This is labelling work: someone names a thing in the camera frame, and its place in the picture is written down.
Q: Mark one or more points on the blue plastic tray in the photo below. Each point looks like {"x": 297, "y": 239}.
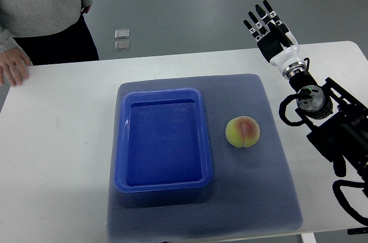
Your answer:
{"x": 162, "y": 142}

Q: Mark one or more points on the lower metal floor plate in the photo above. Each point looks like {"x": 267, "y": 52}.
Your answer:
{"x": 122, "y": 45}

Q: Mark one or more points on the person's bare hand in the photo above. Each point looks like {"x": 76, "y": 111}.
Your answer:
{"x": 14, "y": 67}

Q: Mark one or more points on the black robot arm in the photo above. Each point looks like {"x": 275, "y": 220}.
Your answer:
{"x": 336, "y": 119}

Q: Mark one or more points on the yellow red peach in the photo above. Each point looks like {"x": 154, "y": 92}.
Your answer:
{"x": 242, "y": 132}

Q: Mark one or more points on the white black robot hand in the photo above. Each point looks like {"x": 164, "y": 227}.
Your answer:
{"x": 278, "y": 46}

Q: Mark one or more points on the person in grey sweatshirt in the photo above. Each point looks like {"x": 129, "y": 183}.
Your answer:
{"x": 48, "y": 31}

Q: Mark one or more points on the grey blue textured mat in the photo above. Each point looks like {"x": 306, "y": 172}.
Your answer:
{"x": 251, "y": 189}

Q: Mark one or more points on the metal floor plate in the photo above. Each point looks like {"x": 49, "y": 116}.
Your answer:
{"x": 121, "y": 33}
{"x": 122, "y": 45}

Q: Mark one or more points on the upper metal floor plate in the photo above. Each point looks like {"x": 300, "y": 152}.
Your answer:
{"x": 121, "y": 33}

